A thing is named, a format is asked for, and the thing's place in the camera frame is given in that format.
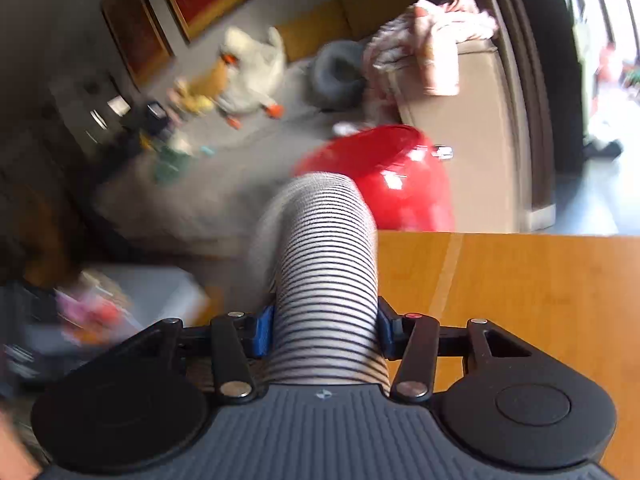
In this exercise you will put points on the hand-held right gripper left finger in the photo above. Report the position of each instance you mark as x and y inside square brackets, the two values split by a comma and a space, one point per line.
[264, 332]

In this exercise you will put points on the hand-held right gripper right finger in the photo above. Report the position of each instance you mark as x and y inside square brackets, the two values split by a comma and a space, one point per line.
[386, 329]

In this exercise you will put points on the grey striped shirt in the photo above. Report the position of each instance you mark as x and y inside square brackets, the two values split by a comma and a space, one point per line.
[325, 270]

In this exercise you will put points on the white storage box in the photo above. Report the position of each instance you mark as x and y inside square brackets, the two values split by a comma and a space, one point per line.
[155, 290]

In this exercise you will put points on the grey sofa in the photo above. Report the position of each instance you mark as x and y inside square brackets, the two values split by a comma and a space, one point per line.
[225, 185]

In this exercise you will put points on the green toy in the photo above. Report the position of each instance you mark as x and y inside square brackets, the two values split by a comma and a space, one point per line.
[172, 165]

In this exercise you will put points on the beige cardboard box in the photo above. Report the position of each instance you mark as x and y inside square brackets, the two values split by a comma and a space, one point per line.
[475, 150]

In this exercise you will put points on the dark small toy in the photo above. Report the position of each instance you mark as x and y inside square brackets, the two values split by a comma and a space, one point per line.
[155, 117]

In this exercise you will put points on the yellow plush toy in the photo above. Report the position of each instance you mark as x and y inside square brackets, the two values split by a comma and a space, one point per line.
[192, 100]

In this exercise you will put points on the white goose plush toy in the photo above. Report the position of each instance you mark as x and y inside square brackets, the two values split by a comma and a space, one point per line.
[250, 75]

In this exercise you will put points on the brown curtain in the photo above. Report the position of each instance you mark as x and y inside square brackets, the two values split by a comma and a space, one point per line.
[520, 85]

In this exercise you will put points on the white standing appliance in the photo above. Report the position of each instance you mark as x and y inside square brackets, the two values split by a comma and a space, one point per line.
[602, 147]

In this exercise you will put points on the pink patterned cloth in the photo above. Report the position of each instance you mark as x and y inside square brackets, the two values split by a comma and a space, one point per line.
[430, 35]

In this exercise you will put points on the yellow sofa back cushions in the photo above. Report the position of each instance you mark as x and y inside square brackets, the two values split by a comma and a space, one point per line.
[345, 15]

